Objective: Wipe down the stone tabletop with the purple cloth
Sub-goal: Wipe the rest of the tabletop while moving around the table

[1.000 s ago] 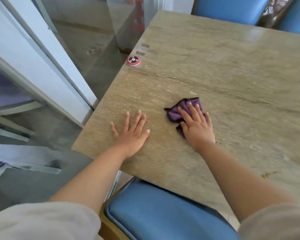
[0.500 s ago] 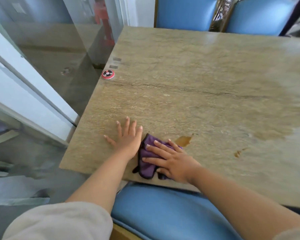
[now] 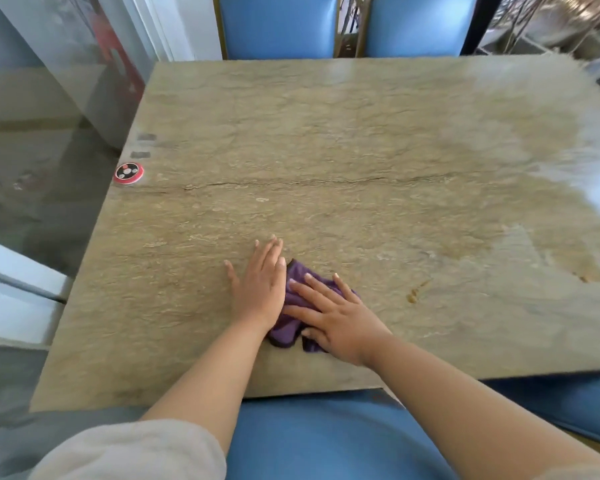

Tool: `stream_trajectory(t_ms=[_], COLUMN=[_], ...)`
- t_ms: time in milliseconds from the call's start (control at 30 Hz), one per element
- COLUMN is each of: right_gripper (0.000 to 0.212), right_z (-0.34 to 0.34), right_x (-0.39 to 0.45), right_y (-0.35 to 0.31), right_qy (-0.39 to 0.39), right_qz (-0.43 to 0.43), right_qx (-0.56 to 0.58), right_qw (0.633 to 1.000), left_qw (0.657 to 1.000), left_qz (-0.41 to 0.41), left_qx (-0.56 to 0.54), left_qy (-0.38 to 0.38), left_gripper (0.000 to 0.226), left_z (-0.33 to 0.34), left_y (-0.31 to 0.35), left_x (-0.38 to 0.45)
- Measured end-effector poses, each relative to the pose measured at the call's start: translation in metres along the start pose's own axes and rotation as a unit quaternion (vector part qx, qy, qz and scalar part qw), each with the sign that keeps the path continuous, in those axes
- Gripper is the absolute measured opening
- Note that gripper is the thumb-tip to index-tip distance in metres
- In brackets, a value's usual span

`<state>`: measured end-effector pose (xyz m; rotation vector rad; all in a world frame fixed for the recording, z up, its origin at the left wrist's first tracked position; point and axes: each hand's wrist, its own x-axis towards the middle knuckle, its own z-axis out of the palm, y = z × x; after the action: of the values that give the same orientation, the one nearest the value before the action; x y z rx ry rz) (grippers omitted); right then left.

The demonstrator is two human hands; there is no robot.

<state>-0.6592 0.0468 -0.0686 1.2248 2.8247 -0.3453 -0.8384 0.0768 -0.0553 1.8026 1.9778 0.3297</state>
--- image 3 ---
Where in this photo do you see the person's left hand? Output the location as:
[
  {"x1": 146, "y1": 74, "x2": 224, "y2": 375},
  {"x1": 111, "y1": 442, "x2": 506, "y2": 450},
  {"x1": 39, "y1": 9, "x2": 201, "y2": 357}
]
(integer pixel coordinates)
[{"x1": 224, "y1": 235, "x2": 287, "y2": 332}]

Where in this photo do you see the person's right hand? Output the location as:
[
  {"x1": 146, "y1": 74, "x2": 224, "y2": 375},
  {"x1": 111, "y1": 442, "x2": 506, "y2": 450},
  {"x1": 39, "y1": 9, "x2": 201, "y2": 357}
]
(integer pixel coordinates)
[{"x1": 282, "y1": 273, "x2": 394, "y2": 368}]

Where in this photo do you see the purple cleaning cloth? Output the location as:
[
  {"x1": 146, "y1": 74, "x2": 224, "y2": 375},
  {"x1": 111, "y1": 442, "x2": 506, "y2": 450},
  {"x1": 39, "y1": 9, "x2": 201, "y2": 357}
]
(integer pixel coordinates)
[{"x1": 265, "y1": 259, "x2": 362, "y2": 355}]

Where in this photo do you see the person's right forearm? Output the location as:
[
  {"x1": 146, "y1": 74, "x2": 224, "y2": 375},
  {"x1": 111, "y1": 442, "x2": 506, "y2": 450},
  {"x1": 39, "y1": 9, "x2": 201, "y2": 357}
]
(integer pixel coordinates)
[{"x1": 364, "y1": 335, "x2": 600, "y2": 480}]

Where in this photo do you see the person's left forearm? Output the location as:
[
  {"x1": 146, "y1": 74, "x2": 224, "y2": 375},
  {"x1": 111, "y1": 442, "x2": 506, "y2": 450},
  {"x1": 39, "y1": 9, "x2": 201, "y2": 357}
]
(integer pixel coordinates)
[{"x1": 141, "y1": 319, "x2": 276, "y2": 456}]

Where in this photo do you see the blue padded chair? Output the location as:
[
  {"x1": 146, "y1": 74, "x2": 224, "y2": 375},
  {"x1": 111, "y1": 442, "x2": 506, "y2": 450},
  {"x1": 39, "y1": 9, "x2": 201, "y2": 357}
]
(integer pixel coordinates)
[
  {"x1": 226, "y1": 389, "x2": 462, "y2": 480},
  {"x1": 356, "y1": 0, "x2": 482, "y2": 58},
  {"x1": 213, "y1": 0, "x2": 342, "y2": 61},
  {"x1": 480, "y1": 371, "x2": 600, "y2": 449}
]

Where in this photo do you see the red round call button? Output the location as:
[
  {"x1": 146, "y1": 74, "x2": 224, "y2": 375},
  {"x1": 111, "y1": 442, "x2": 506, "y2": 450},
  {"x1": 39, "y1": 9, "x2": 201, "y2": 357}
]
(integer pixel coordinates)
[{"x1": 112, "y1": 161, "x2": 145, "y2": 186}]

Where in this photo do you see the light grey left sleeve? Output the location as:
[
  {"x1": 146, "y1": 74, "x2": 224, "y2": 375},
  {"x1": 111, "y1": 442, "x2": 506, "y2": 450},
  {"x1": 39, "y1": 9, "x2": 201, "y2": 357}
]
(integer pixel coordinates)
[{"x1": 29, "y1": 419, "x2": 229, "y2": 480}]

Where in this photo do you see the glass partition panel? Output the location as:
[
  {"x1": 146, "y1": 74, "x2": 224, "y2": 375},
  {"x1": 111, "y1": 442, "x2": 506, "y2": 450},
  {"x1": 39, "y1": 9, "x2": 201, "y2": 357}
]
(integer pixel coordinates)
[{"x1": 0, "y1": 0, "x2": 157, "y2": 275}]

